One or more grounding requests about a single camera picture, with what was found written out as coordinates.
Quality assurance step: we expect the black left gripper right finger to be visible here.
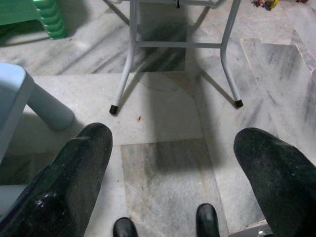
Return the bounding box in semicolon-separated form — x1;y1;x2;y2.
233;127;316;237

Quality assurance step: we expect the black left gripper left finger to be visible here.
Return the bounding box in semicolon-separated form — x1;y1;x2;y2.
0;122;113;237

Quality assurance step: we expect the black robot left foot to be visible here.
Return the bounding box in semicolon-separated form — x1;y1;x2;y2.
113;217;139;237

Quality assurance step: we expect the black robot foot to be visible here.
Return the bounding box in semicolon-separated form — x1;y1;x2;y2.
196;203;220;237
113;217;139;237

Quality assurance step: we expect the black robot right foot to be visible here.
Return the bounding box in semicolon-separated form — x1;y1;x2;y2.
196;203;220;237

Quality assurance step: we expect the light blue plastic stool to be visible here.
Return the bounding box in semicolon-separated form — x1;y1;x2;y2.
0;62;75;161

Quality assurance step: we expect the green plastic stool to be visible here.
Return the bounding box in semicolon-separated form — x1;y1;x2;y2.
0;0;68;40

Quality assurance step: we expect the colourful toy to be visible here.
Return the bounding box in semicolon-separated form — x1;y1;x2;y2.
251;0;279;11

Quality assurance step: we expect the white metal folding table frame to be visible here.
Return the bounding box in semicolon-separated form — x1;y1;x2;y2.
102;0;244;116

